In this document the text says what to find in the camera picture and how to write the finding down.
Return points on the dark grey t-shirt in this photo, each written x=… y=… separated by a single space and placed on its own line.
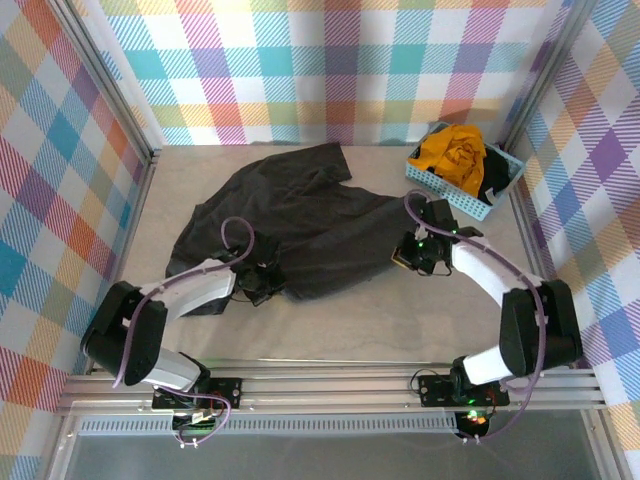
x=320 y=225

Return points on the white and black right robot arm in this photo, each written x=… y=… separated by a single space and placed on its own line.
x=480 y=270

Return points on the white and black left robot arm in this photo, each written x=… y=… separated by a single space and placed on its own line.
x=200 y=290

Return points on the light blue plastic basket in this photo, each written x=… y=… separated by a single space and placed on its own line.
x=450 y=192

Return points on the black t-shirt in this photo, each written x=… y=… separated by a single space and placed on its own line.
x=497 y=172

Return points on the yellow t-shirt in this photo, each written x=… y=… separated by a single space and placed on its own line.
x=455 y=150

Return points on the small circuit board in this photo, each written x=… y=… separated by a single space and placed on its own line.
x=195 y=422
x=472 y=419

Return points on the grey metal panel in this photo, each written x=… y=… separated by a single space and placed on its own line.
x=325 y=457

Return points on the aluminium side rail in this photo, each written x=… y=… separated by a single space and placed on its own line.
x=136 y=225
x=532 y=240

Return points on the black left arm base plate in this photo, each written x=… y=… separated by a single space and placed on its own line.
x=227 y=392

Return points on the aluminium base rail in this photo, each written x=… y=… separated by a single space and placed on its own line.
x=325 y=385

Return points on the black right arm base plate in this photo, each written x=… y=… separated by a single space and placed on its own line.
x=435 y=390

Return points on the aluminium frame post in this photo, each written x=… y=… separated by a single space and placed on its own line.
x=549 y=75
x=107 y=80

